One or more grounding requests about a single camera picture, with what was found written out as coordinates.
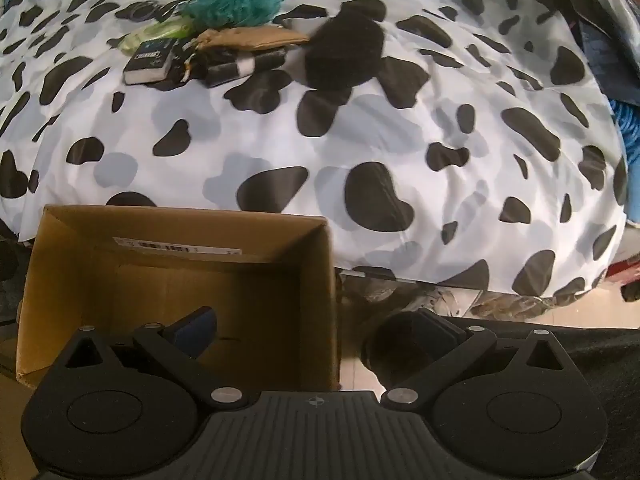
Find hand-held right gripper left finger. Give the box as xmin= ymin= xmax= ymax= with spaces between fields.
xmin=47 ymin=306 xmax=251 ymax=410

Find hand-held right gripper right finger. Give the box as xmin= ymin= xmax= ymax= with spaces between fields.
xmin=382 ymin=307 xmax=583 ymax=409

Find brown cardboard box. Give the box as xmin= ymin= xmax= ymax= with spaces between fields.
xmin=15 ymin=204 xmax=342 ymax=392

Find black and white sock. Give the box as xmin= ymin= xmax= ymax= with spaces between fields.
xmin=202 ymin=50 xmax=287 ymax=89

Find small black box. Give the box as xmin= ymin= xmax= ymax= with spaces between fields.
xmin=123 ymin=40 xmax=189 ymax=86

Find black fluffy cloth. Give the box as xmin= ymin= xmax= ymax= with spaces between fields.
xmin=304 ymin=10 xmax=387 ymax=92

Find green wet wipes packet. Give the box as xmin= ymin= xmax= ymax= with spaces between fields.
xmin=118 ymin=19 xmax=194 ymax=54

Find tan burlap pouch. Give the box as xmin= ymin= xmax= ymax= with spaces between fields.
xmin=192 ymin=25 xmax=311 ymax=54

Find black hair tie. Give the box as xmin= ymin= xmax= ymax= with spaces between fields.
xmin=127 ymin=2 xmax=167 ymax=24

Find dark cloth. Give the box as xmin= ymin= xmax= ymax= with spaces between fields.
xmin=549 ymin=327 xmax=640 ymax=480

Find cow print blanket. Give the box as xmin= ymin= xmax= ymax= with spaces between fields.
xmin=0 ymin=0 xmax=629 ymax=307

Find blue knitted cloth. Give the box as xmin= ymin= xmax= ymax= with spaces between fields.
xmin=611 ymin=100 xmax=640 ymax=207

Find dark plastic bags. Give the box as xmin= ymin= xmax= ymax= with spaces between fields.
xmin=560 ymin=0 xmax=640 ymax=107

